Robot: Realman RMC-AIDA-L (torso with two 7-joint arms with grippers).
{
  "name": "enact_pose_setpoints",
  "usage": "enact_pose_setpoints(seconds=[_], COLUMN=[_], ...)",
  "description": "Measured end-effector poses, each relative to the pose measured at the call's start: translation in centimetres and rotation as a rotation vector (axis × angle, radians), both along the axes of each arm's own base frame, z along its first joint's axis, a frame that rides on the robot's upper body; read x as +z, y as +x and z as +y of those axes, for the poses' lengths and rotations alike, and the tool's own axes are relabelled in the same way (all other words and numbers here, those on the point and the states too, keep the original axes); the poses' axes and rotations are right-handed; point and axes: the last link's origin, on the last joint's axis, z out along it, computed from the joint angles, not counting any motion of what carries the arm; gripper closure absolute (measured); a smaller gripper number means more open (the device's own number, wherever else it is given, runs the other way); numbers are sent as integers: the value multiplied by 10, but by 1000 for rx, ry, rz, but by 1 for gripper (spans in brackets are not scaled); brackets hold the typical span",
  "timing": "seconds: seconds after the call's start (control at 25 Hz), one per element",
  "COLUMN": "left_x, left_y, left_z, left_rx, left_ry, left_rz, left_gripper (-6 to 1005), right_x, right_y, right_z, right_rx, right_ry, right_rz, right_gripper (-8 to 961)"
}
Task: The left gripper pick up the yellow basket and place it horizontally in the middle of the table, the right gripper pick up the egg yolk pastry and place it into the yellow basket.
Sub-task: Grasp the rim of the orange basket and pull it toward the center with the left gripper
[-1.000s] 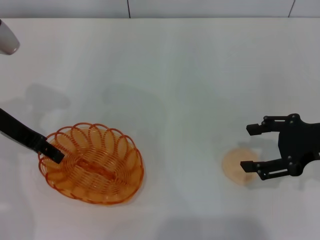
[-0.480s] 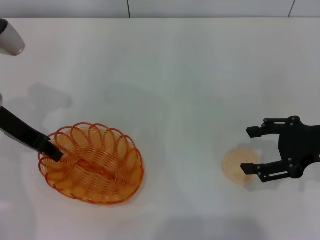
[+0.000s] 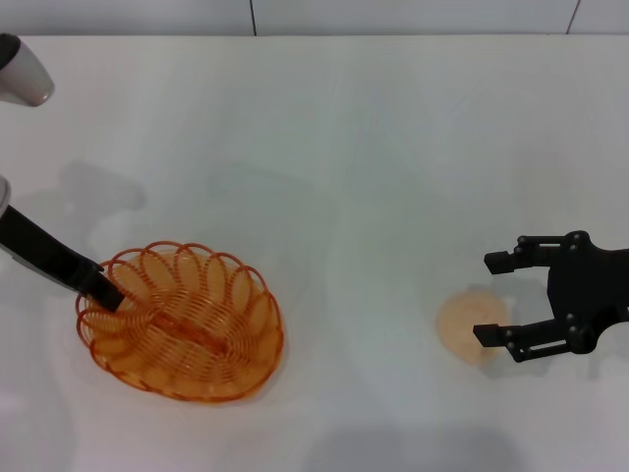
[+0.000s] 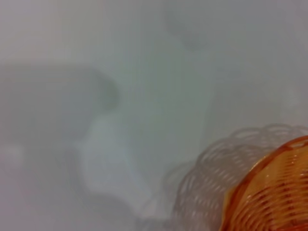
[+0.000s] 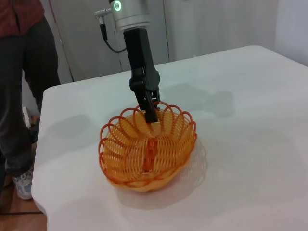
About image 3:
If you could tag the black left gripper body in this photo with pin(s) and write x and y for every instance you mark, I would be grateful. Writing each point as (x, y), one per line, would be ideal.
(44, 251)

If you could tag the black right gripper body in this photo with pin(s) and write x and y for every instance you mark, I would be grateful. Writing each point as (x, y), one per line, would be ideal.
(585, 290)

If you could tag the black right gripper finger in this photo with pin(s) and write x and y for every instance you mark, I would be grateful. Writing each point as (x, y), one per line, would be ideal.
(498, 261)
(489, 335)

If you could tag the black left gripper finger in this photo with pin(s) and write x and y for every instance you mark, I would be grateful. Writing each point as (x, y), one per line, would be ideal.
(105, 294)

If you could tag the pale round bun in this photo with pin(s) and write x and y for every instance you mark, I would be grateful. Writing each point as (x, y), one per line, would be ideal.
(462, 322)

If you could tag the orange plastic woven basket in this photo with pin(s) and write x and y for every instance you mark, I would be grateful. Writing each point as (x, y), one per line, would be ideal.
(221, 354)

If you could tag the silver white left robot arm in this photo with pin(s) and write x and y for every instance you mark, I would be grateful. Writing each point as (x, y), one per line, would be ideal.
(24, 74)

